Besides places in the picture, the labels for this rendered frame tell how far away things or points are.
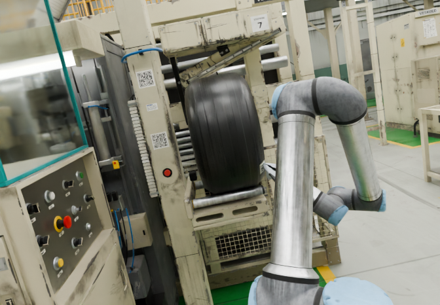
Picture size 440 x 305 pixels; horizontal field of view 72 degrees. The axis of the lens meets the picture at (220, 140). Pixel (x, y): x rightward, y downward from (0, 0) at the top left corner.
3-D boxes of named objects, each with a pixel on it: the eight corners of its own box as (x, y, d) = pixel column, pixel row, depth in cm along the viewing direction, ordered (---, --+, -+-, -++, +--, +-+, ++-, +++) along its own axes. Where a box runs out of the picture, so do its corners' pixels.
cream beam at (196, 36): (163, 54, 162) (157, 26, 159) (168, 59, 187) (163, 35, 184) (274, 33, 163) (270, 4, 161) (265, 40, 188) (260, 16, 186)
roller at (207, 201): (190, 205, 140) (190, 197, 143) (192, 211, 143) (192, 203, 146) (264, 190, 141) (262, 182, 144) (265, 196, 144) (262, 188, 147)
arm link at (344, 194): (357, 205, 133) (351, 216, 123) (329, 203, 139) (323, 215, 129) (354, 184, 132) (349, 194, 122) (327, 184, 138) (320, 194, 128)
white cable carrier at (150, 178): (150, 197, 148) (127, 101, 140) (152, 194, 153) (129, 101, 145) (160, 196, 148) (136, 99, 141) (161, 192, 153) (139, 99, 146)
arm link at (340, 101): (360, 61, 87) (388, 195, 127) (316, 69, 94) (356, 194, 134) (358, 86, 80) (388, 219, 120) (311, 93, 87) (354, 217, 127)
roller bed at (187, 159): (170, 182, 187) (159, 135, 182) (172, 176, 201) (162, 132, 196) (201, 176, 187) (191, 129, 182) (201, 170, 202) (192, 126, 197)
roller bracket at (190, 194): (187, 220, 138) (183, 199, 136) (191, 192, 177) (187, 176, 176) (194, 218, 138) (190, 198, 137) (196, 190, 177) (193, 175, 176)
